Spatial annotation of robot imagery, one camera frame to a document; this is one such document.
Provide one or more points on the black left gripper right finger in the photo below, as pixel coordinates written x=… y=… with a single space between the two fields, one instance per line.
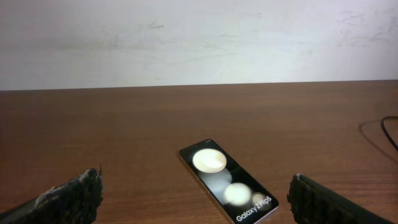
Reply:
x=312 y=203

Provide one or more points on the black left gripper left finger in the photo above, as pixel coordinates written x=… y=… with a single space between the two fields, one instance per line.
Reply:
x=75 y=201

